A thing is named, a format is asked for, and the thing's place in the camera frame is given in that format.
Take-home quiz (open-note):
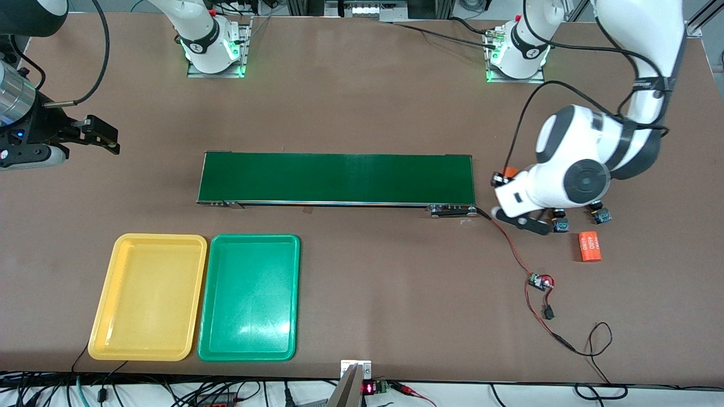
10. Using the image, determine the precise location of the yellow plastic tray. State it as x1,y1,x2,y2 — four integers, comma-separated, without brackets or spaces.
88,233,208,362

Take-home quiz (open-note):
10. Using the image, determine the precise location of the green conveyor belt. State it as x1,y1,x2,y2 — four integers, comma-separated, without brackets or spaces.
196,151,479,219

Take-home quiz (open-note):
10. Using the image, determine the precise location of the green plastic tray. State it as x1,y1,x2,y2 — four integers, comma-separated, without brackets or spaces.
197,233,301,362

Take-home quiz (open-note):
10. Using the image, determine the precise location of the red clip lead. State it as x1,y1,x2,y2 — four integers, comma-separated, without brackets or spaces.
390,382,437,407

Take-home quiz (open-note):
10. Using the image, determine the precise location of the aluminium profile bar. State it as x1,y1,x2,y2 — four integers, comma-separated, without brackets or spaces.
686,0,724,39

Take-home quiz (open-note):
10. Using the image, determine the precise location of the conveyor motor bracket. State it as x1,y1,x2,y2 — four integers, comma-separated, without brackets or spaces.
426,203,479,219

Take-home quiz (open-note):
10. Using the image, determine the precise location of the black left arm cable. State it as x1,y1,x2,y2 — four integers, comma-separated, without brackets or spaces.
503,0,671,176

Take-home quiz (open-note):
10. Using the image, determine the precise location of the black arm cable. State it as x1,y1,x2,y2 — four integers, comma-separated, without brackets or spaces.
40,0,110,108
503,0,671,176

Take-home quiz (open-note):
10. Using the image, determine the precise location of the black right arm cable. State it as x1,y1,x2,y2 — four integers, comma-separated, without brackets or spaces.
40,0,110,108

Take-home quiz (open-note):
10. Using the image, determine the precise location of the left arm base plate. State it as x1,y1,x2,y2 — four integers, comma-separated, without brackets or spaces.
485,31,546,84

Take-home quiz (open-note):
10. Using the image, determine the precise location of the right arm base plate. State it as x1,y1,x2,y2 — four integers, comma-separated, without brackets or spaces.
187,16,253,79

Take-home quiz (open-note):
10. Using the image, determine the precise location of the black base supply cable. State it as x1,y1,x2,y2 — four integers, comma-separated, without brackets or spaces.
390,16,501,50

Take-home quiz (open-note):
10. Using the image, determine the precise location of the thin black cable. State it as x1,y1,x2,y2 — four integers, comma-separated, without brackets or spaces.
557,321,630,401

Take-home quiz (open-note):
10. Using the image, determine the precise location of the black cable with plug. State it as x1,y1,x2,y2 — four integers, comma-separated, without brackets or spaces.
93,361,130,403

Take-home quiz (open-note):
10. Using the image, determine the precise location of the grey metal camera mount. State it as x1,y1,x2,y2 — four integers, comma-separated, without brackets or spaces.
327,360,373,407

